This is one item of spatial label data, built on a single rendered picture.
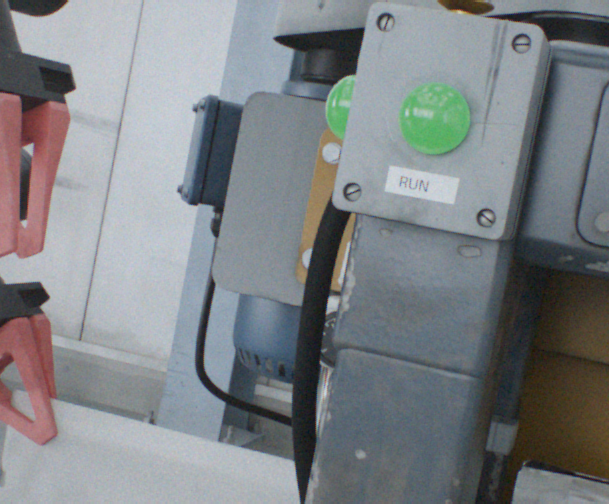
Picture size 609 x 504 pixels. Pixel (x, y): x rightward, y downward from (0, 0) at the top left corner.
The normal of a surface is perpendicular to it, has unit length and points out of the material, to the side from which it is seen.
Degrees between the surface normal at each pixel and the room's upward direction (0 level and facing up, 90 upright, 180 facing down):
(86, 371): 90
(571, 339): 90
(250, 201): 90
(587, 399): 90
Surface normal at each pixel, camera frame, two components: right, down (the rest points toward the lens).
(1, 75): 0.88, -0.31
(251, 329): -0.79, -0.11
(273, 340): -0.55, -0.04
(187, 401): -0.27, 0.00
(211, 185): 0.18, 0.09
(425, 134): -0.37, 0.45
